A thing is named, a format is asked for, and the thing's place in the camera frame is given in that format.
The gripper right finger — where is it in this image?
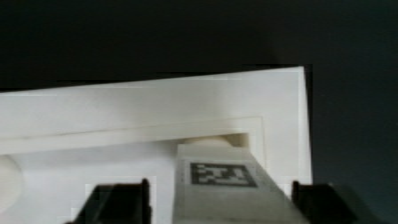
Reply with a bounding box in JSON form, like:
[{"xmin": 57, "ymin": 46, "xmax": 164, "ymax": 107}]
[{"xmin": 290, "ymin": 180, "xmax": 381, "ymax": 224}]

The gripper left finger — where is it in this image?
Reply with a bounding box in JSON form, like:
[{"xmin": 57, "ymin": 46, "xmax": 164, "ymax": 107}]
[{"xmin": 66, "ymin": 180, "xmax": 152, "ymax": 224}]

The white leg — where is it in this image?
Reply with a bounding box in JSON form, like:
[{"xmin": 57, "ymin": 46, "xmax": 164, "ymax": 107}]
[{"xmin": 173, "ymin": 137, "xmax": 310, "ymax": 224}]

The white square tabletop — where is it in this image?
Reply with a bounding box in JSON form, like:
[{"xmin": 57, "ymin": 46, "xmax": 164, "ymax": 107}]
[{"xmin": 0, "ymin": 67, "xmax": 313, "ymax": 224}]

